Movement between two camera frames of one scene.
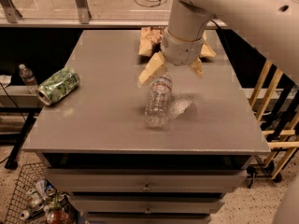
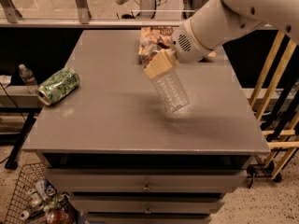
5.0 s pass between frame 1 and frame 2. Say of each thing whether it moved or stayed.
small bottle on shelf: stayed
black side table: stayed
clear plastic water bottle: moved
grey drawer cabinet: stayed
